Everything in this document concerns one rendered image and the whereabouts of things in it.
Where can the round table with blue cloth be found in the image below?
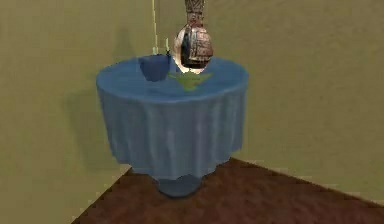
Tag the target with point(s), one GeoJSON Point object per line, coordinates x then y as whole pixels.
{"type": "Point", "coordinates": [173, 126]}

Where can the green leaf-shaped mat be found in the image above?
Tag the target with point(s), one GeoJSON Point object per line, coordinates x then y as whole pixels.
{"type": "Point", "coordinates": [190, 81]}

